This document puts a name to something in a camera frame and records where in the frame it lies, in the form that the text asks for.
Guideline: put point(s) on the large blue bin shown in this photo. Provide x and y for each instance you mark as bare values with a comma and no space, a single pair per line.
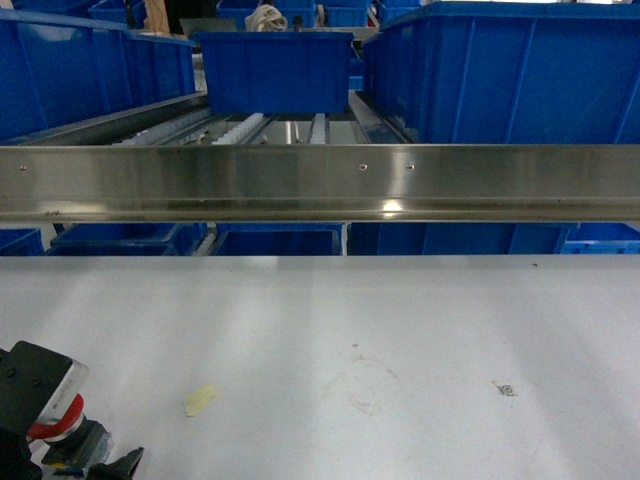
57,70
509,73

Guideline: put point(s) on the yellow tape scrap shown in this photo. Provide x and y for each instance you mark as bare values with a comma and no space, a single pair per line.
195,402

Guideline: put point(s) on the large blue left bin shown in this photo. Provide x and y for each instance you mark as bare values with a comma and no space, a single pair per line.
57,70

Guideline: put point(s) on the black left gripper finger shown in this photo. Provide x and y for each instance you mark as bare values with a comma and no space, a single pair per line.
122,469

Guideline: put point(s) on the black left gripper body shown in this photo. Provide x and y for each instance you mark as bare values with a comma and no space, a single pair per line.
37,386

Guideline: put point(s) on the beige cloth bundle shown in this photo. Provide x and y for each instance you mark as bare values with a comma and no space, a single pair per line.
266,18

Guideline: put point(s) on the steel shelf front rail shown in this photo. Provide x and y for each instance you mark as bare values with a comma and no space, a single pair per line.
511,183

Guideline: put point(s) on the small blue centre bin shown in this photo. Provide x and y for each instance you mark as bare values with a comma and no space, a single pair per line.
276,72

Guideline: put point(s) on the small printed marker sticker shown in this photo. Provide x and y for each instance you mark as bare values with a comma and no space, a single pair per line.
505,389

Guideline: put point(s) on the large blue right bin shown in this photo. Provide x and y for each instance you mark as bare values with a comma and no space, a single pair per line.
509,73

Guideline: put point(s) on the red emergency stop button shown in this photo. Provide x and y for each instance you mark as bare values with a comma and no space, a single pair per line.
75,443

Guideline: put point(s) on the white roller track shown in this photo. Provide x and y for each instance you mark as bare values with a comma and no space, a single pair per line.
318,130

